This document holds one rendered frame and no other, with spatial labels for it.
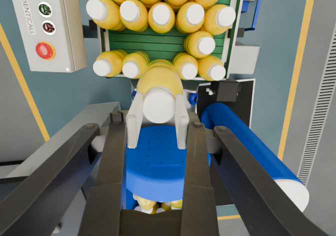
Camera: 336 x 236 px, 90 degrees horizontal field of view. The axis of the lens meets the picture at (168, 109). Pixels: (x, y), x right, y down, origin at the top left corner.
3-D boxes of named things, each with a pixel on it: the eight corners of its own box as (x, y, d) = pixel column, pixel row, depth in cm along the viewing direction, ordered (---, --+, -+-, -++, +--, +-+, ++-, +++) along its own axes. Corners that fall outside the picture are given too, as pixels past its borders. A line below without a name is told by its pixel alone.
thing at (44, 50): (40, 58, 40) (36, 58, 39) (36, 42, 39) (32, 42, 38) (55, 58, 41) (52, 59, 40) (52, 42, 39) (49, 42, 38)
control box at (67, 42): (54, 65, 51) (29, 71, 41) (37, -15, 43) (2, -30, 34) (88, 66, 51) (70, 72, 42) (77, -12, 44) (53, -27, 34)
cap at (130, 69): (130, 79, 44) (129, 80, 43) (120, 67, 43) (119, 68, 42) (142, 70, 44) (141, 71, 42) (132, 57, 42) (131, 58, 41)
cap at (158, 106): (137, 100, 21) (134, 106, 19) (161, 80, 20) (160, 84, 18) (157, 122, 22) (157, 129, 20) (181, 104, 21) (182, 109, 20)
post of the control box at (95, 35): (127, 38, 140) (59, 37, 48) (127, 33, 139) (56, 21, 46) (132, 39, 140) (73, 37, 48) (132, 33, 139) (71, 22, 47)
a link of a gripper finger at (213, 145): (191, 138, 12) (231, 139, 12) (184, 110, 17) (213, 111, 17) (189, 155, 13) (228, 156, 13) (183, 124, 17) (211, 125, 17)
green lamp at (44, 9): (41, 15, 37) (38, 14, 36) (39, 3, 36) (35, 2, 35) (52, 15, 37) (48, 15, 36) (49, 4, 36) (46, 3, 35)
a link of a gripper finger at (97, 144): (123, 154, 13) (82, 154, 12) (133, 123, 17) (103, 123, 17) (122, 137, 12) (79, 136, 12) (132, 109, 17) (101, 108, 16)
